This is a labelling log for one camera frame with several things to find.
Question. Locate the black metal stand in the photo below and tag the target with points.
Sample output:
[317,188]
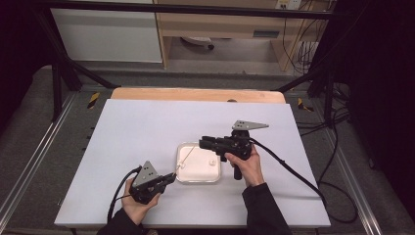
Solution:
[60,71]
[323,78]

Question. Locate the square metal tray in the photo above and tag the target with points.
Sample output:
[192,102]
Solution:
[199,171]

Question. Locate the white chair base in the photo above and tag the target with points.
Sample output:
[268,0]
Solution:
[197,41]

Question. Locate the wooden table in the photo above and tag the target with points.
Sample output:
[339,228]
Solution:
[195,94]

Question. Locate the aluminium rail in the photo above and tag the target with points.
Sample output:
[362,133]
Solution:
[36,153]
[352,179]

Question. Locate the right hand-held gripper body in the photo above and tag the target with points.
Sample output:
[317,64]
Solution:
[236,145]

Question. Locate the person's right hand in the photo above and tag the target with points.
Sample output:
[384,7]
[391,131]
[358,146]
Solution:
[249,169]

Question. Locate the person's left hand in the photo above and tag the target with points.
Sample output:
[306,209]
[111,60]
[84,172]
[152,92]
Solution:
[137,209]

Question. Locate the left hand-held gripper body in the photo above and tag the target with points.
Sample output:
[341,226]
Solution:
[145,182]

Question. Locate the small white piece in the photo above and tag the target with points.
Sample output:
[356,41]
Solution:
[182,165]
[212,162]

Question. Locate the thin wooden skewer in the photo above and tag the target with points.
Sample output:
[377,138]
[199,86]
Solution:
[189,155]

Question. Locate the black metal crossbar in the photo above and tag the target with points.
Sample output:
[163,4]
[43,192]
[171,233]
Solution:
[195,10]

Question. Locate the light wooden desk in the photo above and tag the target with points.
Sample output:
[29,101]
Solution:
[221,24]

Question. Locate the white board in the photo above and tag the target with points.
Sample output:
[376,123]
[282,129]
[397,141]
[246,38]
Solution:
[147,130]

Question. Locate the white cabinet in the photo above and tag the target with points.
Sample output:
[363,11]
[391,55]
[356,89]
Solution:
[104,32]

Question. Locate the white wall socket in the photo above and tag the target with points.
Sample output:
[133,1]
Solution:
[288,4]

